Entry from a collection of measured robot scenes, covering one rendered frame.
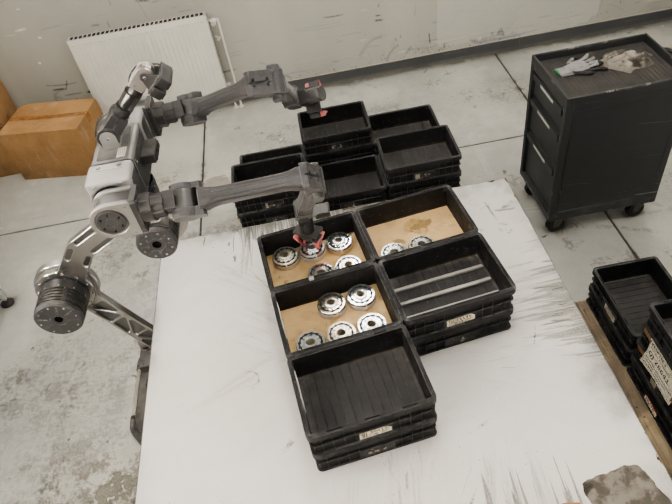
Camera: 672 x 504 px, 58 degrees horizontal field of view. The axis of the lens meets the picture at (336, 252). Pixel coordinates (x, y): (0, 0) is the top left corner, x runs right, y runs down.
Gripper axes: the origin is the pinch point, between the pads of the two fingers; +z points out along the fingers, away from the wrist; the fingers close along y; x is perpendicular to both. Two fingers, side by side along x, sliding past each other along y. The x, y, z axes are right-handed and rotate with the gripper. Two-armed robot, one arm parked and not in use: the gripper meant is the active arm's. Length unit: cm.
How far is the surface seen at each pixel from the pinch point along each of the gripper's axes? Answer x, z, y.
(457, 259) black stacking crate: -14, 4, -54
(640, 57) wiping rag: -168, 1, -99
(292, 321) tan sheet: 33.0, 3.5, -8.4
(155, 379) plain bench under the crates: 66, 16, 35
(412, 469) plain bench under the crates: 63, 16, -65
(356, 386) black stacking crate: 49, 3, -41
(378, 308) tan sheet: 17.3, 3.6, -35.3
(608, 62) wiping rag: -160, 1, -85
